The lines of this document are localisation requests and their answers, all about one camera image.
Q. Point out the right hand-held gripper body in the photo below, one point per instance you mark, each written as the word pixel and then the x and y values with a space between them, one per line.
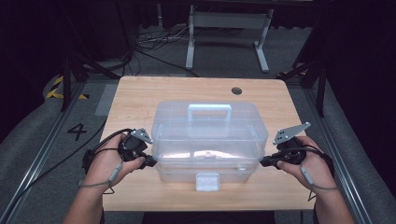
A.
pixel 292 152

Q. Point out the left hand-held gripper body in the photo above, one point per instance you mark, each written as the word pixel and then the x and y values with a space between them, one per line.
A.
pixel 132 147

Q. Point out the clear plastic storage box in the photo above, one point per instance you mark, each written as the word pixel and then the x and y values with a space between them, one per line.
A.
pixel 208 140

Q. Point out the person's right hand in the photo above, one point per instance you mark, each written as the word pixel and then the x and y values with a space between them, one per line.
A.
pixel 317 171

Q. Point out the person's left hand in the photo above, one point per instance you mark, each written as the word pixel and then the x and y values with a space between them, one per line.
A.
pixel 106 165

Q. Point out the black metal stand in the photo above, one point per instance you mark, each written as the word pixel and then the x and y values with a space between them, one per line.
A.
pixel 320 87
pixel 66 81

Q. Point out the white metal desk frame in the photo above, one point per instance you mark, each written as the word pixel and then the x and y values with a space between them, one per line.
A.
pixel 229 20

